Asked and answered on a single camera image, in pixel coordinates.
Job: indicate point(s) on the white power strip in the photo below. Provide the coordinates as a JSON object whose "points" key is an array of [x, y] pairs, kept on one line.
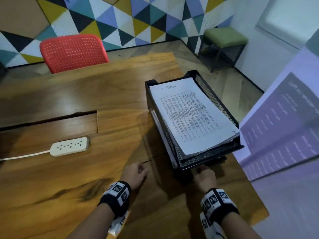
{"points": [[70, 146]]}

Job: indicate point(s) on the black left wristband with markers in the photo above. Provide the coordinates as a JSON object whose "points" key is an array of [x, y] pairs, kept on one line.
{"points": [[117, 195]]}

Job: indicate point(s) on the person's left forearm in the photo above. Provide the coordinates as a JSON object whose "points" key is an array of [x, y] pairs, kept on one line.
{"points": [[93, 225]]}

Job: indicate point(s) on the person's right fingers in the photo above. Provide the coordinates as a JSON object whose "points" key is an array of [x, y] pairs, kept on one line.
{"points": [[203, 168]]}

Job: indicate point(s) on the printed paper stack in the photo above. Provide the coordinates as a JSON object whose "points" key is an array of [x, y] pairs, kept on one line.
{"points": [[192, 114]]}

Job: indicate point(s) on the person's left fingers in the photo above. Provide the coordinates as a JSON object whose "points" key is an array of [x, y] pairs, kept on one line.
{"points": [[142, 171]]}

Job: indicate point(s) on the purple printed banner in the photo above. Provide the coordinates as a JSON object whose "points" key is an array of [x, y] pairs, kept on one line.
{"points": [[279, 126]]}

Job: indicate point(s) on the green cushioned metal stool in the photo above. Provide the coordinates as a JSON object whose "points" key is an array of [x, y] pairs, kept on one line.
{"points": [[224, 41]]}

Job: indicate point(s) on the black wristband with markers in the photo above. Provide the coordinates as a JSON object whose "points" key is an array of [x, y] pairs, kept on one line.
{"points": [[216, 204], [117, 195]]}

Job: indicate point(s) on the person's left hand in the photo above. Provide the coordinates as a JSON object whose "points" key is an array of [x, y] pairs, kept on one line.
{"points": [[133, 175]]}

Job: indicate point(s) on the black mesh paper tray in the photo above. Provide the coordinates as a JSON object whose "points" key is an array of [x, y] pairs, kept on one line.
{"points": [[219, 104]]}

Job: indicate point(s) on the black right wristband with markers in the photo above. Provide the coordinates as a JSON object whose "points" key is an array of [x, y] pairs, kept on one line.
{"points": [[216, 204]]}

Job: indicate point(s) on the person's right hand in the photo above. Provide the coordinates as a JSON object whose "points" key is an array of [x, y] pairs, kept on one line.
{"points": [[205, 179]]}

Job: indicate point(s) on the red perforated plastic chair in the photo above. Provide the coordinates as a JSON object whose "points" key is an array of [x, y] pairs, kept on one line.
{"points": [[73, 52]]}

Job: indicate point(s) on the person's right forearm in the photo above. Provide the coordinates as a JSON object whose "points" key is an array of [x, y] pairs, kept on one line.
{"points": [[240, 227]]}

